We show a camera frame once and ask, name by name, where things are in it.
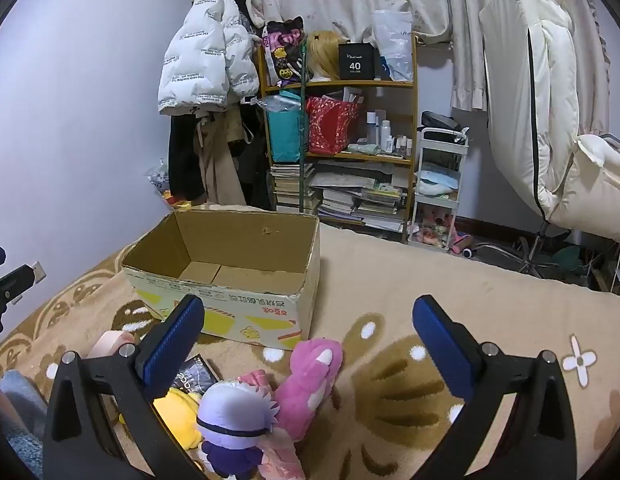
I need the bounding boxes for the clear plastic bag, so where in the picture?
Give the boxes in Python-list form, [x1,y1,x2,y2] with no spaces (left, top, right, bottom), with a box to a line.
[372,9,416,83]

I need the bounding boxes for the black box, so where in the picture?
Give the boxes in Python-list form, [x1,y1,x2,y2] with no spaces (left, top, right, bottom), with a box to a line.
[338,41,382,81]

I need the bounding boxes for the white-haired purple plush doll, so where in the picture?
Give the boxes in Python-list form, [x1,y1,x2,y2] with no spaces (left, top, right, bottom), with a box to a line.
[195,379,274,480]

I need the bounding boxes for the cardboard box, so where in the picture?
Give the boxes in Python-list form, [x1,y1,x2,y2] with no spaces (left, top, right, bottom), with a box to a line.
[120,209,322,352]

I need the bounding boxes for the red gift bag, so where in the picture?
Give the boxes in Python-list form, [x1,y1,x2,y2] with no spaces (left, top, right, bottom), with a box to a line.
[306,96,364,156]

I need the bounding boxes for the black pink printed bag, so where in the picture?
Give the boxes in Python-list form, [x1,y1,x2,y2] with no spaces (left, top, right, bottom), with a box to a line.
[264,16,309,87]

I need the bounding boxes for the white rolling cart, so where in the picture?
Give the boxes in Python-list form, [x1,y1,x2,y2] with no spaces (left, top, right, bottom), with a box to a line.
[406,127,471,252]

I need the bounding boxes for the pale pink soft object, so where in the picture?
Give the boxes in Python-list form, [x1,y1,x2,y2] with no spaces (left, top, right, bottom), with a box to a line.
[86,330,137,361]

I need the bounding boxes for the narrow stack of books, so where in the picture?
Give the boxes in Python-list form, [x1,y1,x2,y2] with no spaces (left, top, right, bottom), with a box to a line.
[269,162,317,212]

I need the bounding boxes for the yellow plush toy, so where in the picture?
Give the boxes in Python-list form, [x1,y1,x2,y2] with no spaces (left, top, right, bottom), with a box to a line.
[119,387,204,452]

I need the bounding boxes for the pink toys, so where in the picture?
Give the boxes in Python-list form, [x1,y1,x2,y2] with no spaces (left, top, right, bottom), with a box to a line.
[412,205,457,250]

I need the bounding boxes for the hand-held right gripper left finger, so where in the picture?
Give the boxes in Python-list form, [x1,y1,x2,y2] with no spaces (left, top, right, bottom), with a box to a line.
[42,294,216,480]

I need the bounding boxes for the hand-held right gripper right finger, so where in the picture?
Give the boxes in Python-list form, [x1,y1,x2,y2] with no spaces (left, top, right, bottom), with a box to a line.
[411,295,578,480]

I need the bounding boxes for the light blue cloth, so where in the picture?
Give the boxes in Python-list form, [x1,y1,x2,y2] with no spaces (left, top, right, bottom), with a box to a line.
[416,169,462,197]

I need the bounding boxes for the white printed puffer jacket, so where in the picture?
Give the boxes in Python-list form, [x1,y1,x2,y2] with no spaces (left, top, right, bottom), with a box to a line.
[157,0,265,117]

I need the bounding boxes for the black coat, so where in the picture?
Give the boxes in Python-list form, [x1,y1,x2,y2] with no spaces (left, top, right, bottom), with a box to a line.
[167,110,207,202]

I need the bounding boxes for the green pole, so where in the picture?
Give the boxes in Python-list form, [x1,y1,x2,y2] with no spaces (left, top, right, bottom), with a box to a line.
[298,42,308,214]

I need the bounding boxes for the black glossy packet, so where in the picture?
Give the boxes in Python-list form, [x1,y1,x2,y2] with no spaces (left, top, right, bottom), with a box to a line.
[169,354,224,395]

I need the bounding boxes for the plastic bag of yellow toys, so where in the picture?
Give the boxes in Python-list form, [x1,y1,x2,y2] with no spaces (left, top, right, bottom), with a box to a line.
[144,160,192,209]

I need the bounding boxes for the person's grey fleece clothing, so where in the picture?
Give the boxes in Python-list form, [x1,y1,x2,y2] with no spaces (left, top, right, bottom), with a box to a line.
[0,370,48,480]

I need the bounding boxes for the wide pile of books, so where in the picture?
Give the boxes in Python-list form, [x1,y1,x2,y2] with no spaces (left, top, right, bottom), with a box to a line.
[309,161,412,233]

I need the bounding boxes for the beige trench coat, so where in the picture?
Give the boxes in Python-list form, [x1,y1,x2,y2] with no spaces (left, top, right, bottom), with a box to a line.
[192,110,263,209]

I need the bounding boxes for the blonde wig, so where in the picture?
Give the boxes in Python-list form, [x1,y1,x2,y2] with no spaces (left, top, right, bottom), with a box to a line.
[307,30,352,82]

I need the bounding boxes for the wooden shelf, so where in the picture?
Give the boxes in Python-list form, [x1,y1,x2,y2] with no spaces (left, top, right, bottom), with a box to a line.
[257,35,421,243]

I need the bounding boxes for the teal paper bag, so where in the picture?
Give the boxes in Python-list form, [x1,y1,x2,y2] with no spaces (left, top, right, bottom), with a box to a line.
[266,90,309,164]

